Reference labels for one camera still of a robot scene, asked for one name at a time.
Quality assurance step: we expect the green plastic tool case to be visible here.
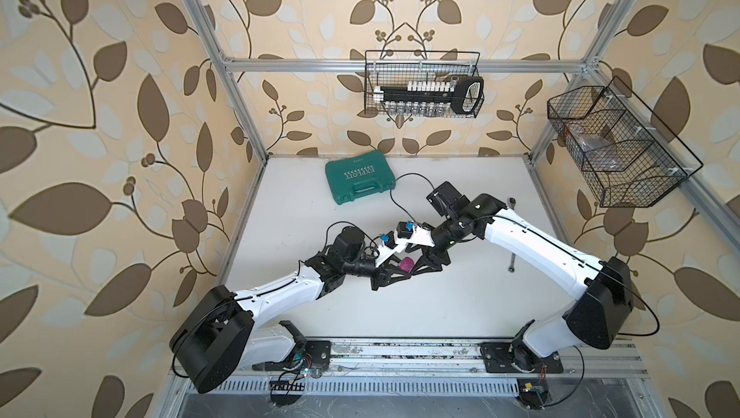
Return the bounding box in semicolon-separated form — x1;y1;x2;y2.
325;150;396;205

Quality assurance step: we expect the magenta paint jar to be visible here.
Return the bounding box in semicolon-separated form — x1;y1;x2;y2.
398;257;415;275

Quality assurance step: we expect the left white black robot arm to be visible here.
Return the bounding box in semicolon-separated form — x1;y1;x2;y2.
170;222;434;394

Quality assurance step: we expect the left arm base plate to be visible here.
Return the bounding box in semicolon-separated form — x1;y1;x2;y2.
252;340;333;374

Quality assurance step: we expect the black wire basket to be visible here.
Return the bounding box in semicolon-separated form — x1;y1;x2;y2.
547;76;703;208
363;49;485;119

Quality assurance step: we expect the silver extension bar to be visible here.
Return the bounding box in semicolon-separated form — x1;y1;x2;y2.
508;253;516;273

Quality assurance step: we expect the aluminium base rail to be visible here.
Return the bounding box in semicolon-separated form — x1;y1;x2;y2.
166;335;649;399

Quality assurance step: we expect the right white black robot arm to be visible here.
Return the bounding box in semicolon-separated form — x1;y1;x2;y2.
422;181;634;362

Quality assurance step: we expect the black socket holder set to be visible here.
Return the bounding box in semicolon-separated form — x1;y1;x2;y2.
370;76;485;119

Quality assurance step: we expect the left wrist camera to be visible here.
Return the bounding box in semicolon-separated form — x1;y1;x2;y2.
375;232;408;268

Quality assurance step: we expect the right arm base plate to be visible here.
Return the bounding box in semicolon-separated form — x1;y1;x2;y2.
479;341;565;375

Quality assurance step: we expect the right black wire basket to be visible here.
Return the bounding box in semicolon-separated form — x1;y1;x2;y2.
547;76;703;208

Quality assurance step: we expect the back black wire basket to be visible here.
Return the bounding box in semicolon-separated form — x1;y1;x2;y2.
363;49;485;119

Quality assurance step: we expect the plastic bag in basket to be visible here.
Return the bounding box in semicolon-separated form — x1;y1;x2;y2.
567;123;622;171

